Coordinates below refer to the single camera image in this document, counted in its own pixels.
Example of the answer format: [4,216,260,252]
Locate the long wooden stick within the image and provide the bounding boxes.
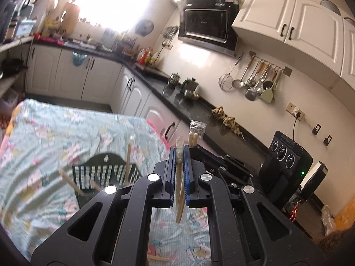
[125,140,133,185]

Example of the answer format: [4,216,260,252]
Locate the row of hanging kitchen utensils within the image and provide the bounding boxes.
[232,57,283,104]

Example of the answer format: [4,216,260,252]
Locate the pale blue plastic box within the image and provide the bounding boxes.
[14,19,37,38]

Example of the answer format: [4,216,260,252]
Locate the teal hanging bin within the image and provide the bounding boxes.
[72,50,88,67]

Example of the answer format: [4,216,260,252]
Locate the black plastic basket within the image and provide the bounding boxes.
[71,152,149,203]

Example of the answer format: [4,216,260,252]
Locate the black wok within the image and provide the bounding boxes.
[0,58,29,79]

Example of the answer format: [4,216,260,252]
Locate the yellow cloth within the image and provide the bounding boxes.
[332,199,355,235]

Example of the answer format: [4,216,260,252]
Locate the wire skimmer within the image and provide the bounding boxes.
[218,53,245,92]

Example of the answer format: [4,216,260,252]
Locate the black power cable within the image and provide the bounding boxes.
[292,116,300,142]

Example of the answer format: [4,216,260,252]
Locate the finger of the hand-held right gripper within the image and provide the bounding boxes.
[191,146,253,187]

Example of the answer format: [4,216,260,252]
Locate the cartoon printed tablecloth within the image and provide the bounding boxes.
[0,98,212,266]

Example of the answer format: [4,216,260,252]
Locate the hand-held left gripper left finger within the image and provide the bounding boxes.
[30,147,176,266]

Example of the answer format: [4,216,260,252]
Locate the hanging metal tools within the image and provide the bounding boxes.
[162,25,178,48]

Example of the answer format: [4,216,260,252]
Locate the metal shelf rack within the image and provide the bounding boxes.
[0,37,34,100]

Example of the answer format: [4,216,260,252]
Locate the black kitchen countertop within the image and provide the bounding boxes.
[33,36,271,158]

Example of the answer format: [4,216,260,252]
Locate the black microwave oven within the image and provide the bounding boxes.
[0,1,18,44]

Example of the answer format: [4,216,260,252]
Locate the round wall fan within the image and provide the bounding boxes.
[135,19,155,37]

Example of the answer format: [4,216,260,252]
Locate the wooden cutting board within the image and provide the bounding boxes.
[62,3,80,34]

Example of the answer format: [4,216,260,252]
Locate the group of condiment bottles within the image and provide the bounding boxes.
[137,47,156,65]

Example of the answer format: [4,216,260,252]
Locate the black and white appliance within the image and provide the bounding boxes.
[300,161,328,200]

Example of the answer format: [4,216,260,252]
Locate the ginger roots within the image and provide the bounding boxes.
[211,106,244,137]

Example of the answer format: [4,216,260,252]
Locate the red ribbon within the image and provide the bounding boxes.
[290,202,302,223]

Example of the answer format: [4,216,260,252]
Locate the kitchen window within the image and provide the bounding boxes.
[74,0,170,31]

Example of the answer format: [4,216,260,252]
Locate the black range hood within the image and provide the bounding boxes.
[171,0,241,58]

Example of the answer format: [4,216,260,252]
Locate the pile of bamboo chopsticks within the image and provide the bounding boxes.
[147,253,170,263]

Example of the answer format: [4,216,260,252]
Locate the white upper cabinets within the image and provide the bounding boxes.
[231,0,355,90]

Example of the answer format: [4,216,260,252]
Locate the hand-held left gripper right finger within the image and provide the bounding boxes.
[183,145,327,266]

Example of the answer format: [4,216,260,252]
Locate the steel dish rack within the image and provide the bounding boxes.
[102,28,118,50]

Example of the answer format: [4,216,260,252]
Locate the white base cabinets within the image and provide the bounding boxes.
[25,43,192,145]

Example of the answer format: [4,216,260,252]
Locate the metal utensil rail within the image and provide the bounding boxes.
[248,50,292,77]

